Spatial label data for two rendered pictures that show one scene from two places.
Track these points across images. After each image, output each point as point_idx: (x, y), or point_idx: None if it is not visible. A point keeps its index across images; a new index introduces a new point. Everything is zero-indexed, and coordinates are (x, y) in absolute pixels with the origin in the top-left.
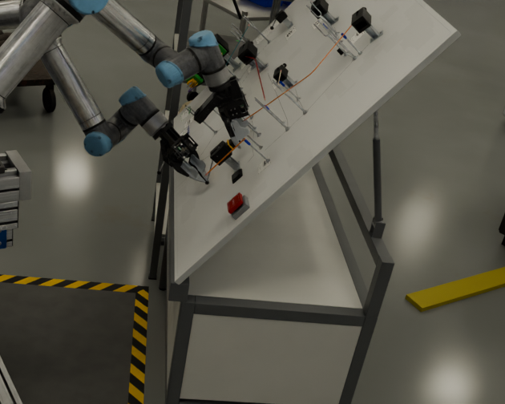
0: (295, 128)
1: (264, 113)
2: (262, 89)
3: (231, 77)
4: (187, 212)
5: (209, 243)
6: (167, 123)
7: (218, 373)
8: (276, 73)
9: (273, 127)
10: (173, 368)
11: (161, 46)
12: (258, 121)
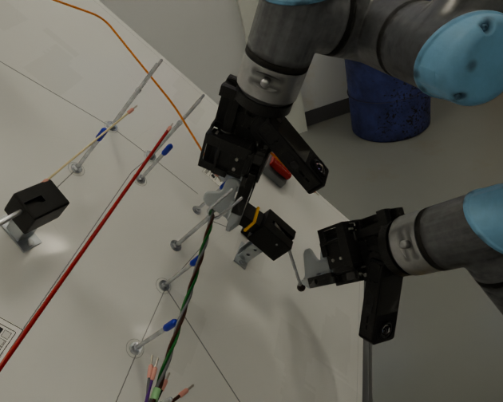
0: (146, 135)
1: (119, 290)
2: (140, 167)
3: (233, 88)
4: (339, 330)
5: (318, 203)
6: (390, 222)
7: None
8: (54, 196)
9: (152, 206)
10: None
11: (425, 0)
12: (144, 292)
